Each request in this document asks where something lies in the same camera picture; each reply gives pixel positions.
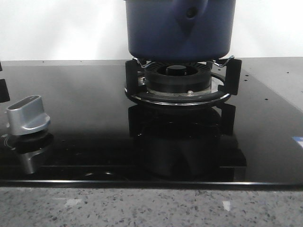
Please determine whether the black pot support grate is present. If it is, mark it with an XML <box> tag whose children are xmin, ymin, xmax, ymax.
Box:
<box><xmin>125</xmin><ymin>56</ymin><xmax>242</xmax><ymax>107</ymax></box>

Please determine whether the black gas burner head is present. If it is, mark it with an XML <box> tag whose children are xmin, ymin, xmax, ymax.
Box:
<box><xmin>144</xmin><ymin>62</ymin><xmax>211</xmax><ymax>93</ymax></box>

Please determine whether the black glass cooktop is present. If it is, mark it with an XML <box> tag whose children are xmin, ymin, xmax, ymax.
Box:
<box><xmin>0</xmin><ymin>58</ymin><xmax>303</xmax><ymax>190</ymax></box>

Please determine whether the dark blue saucepan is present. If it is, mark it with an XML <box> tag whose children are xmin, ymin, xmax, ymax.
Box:
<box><xmin>125</xmin><ymin>0</ymin><xmax>236</xmax><ymax>63</ymax></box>

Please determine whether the silver stove control knob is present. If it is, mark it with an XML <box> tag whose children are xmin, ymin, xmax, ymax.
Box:
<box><xmin>6</xmin><ymin>95</ymin><xmax>50</xmax><ymax>136</ymax></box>

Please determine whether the blue white sticker label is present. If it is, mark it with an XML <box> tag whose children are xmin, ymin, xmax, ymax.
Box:
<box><xmin>292</xmin><ymin>137</ymin><xmax>303</xmax><ymax>148</ymax></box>

